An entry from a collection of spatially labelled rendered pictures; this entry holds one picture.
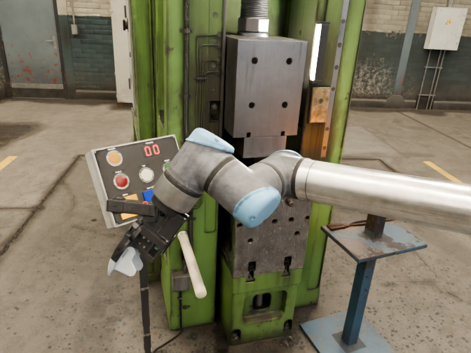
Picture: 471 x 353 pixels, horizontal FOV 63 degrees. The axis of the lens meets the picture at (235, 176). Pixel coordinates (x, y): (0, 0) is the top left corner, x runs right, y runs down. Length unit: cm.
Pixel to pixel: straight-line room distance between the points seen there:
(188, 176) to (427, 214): 43
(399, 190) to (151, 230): 48
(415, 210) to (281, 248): 125
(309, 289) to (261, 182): 179
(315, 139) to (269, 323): 101
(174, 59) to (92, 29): 610
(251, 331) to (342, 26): 159
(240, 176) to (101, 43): 707
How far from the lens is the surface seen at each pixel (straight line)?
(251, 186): 70
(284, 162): 80
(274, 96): 165
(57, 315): 256
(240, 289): 198
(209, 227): 196
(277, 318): 221
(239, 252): 184
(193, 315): 228
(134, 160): 144
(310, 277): 242
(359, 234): 194
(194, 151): 73
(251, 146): 167
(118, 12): 696
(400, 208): 73
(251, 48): 158
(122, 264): 85
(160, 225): 81
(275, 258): 194
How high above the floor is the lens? 166
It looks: 23 degrees down
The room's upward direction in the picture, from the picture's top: 3 degrees clockwise
